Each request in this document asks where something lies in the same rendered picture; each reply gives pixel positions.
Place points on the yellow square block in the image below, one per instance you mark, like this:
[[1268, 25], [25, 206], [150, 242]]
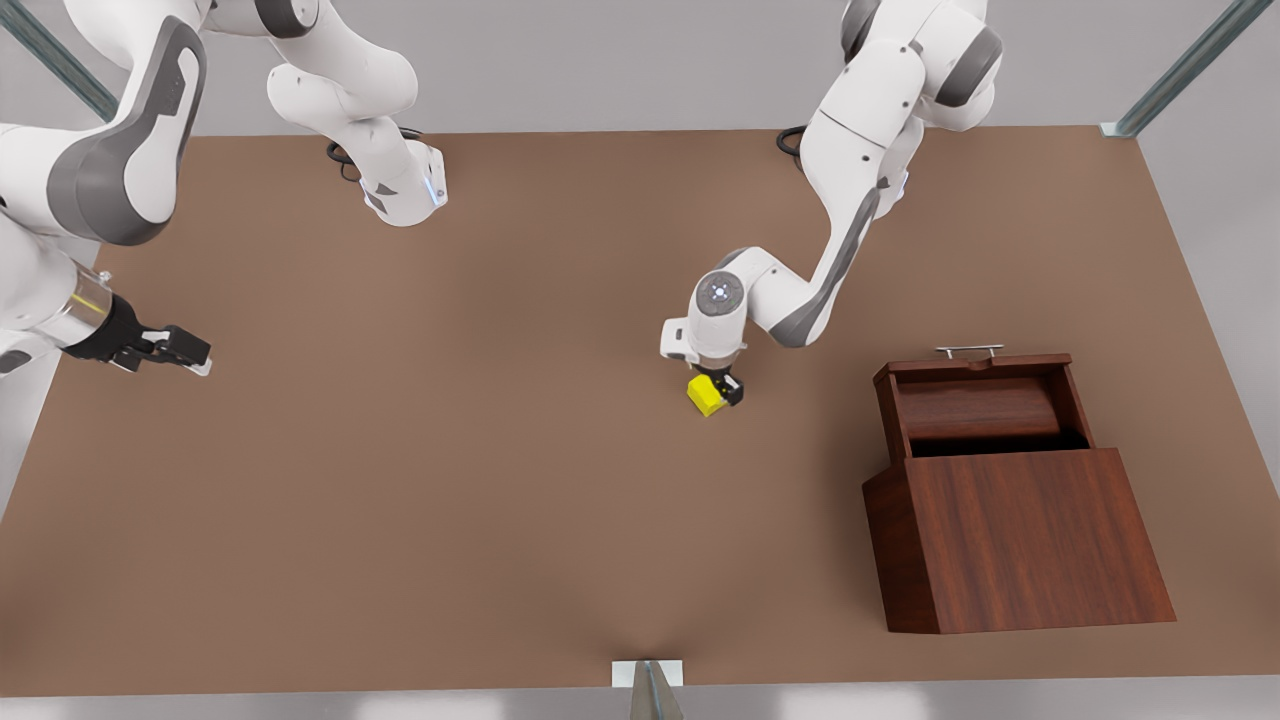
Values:
[[706, 397]]

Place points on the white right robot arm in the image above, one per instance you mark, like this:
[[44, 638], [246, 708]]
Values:
[[120, 170]]

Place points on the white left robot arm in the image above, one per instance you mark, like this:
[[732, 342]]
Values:
[[860, 150]]

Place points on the dark wooden cabinet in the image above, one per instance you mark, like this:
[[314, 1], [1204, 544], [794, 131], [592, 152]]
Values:
[[1010, 540]]

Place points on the silver frame post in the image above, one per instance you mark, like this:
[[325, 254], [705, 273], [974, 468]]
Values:
[[55, 55], [650, 690], [1180, 70]]

